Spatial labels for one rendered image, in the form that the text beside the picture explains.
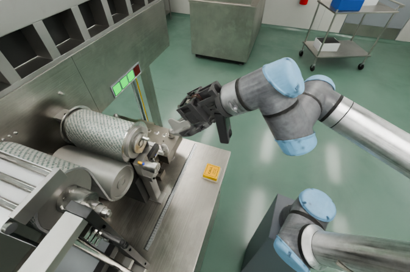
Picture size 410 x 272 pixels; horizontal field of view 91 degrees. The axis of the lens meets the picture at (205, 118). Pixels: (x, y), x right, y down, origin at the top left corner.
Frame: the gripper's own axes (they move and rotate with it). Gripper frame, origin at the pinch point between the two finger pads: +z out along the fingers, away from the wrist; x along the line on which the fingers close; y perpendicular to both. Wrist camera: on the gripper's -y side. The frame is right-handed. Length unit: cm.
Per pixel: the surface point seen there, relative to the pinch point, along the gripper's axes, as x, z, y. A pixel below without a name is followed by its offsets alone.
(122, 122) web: -0.5, 20.6, 9.4
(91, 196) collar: 24.5, 9.9, 5.7
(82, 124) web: 4.3, 30.7, 17.5
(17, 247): 40, 64, 1
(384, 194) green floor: -94, -26, -201
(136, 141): 2.9, 17.3, 2.4
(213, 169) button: -15.5, 23.2, -38.7
